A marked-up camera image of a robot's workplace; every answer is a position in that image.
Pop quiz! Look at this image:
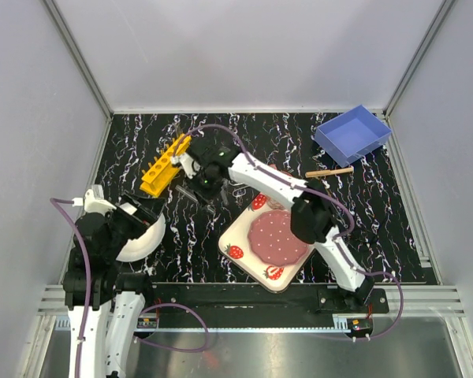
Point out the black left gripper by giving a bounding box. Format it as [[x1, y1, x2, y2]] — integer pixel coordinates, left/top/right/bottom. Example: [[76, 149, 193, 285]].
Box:
[[104, 188, 167, 259]]

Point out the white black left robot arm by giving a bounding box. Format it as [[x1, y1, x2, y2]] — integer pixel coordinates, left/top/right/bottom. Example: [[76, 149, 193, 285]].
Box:
[[62, 185, 166, 377]]

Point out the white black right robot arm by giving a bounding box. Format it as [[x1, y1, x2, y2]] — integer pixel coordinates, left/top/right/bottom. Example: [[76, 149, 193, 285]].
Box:
[[170, 143, 374, 313]]

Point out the white round dish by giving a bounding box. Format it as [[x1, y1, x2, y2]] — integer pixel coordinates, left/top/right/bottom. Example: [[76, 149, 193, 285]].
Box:
[[117, 213, 166, 262]]

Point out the yellow test tube rack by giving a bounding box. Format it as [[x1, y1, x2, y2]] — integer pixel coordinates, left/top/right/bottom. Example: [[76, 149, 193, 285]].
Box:
[[140, 134, 192, 198]]

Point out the pink patterned mug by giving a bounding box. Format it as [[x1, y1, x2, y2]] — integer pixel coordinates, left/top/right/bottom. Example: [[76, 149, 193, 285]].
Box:
[[266, 164, 292, 210]]

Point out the strawberry print white tray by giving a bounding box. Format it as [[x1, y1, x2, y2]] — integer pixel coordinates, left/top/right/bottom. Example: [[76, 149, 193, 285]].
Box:
[[218, 194, 315, 293]]

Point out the pink polka dot plate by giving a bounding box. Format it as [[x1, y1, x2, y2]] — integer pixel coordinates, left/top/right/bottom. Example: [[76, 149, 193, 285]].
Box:
[[248, 210, 309, 267]]

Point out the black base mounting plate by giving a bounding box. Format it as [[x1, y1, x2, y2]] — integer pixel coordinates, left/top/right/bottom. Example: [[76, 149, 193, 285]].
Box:
[[147, 283, 389, 329]]

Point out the wooden test tube clamp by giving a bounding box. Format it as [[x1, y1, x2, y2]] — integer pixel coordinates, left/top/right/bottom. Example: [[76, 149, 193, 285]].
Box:
[[305, 166, 354, 178]]

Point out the blue plastic box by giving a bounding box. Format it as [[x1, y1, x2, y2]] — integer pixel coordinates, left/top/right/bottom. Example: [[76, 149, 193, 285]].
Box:
[[314, 105, 392, 168]]

